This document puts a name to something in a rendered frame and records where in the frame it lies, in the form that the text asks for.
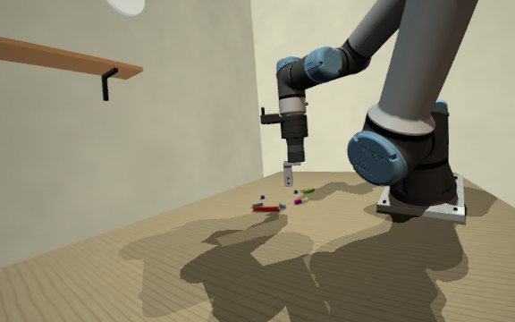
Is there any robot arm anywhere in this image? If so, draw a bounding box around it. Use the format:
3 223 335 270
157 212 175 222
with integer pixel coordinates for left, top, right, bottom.
276 0 478 207

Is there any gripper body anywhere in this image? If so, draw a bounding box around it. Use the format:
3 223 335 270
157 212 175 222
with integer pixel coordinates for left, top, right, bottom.
260 97 308 163

